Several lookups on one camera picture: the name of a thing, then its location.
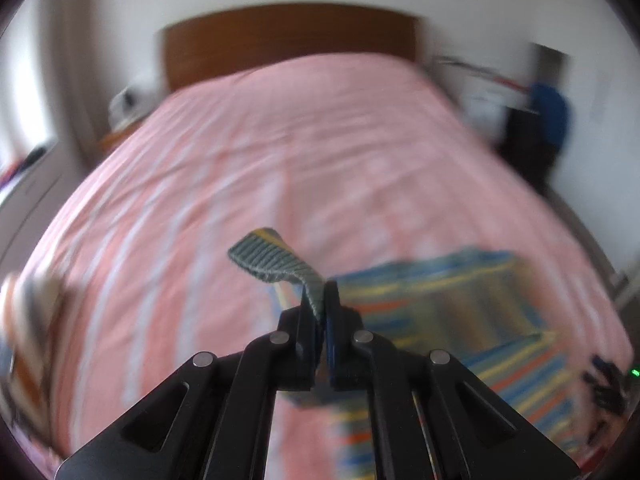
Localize bed with pink striped sheet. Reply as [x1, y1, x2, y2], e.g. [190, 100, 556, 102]
[24, 52, 636, 480]

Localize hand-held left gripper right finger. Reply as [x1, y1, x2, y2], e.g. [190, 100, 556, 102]
[322, 280, 583, 480]

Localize white round fan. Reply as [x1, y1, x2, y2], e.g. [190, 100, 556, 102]
[107, 84, 152, 129]

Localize wooden headboard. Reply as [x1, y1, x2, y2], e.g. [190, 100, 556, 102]
[159, 3, 422, 94]

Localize white plastic bag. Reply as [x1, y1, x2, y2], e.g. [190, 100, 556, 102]
[461, 91, 507, 132]

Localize chevron striped pillow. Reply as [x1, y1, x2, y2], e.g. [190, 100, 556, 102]
[0, 271, 67, 443]

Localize metal clothes rack bar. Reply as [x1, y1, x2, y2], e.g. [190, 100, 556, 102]
[439, 56, 532, 95]

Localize blue garment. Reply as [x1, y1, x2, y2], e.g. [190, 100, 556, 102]
[529, 81, 574, 147]

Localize black hanging garment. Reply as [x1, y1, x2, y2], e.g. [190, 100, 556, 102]
[494, 105, 562, 187]

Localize striped knit shirt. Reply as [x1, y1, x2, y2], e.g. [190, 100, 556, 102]
[227, 227, 608, 480]

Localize wooden nightstand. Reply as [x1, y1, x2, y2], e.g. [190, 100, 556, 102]
[96, 121, 147, 152]

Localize brown curtain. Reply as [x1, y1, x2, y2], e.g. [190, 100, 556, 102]
[59, 0, 112, 161]

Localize white window bench with drawers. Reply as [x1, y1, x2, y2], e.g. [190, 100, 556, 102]
[0, 146, 68, 273]

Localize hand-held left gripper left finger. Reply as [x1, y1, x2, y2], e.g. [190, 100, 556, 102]
[54, 287, 325, 480]

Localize dark clothes on window sill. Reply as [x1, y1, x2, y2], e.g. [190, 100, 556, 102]
[0, 144, 49, 182]

